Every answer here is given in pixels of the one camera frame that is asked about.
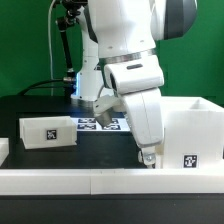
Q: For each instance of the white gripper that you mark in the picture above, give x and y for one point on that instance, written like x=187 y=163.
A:
x=144 y=117

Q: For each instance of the white drawer cabinet frame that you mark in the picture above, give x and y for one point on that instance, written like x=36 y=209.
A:
x=193 y=136

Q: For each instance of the white drawer box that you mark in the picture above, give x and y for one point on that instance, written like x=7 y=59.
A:
x=47 y=132

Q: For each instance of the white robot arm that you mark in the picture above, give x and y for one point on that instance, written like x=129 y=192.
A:
x=121 y=71

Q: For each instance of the paper sheet with markers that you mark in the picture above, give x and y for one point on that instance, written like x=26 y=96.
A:
x=91 y=125

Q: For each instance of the white front fence bar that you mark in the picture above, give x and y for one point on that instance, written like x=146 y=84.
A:
x=104 y=182

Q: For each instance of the white fence bar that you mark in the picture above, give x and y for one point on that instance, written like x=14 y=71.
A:
x=104 y=182
x=4 y=149

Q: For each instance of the white left fence bar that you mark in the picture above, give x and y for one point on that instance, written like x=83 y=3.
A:
x=4 y=149

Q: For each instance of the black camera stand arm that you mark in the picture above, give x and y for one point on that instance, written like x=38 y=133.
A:
x=73 y=10

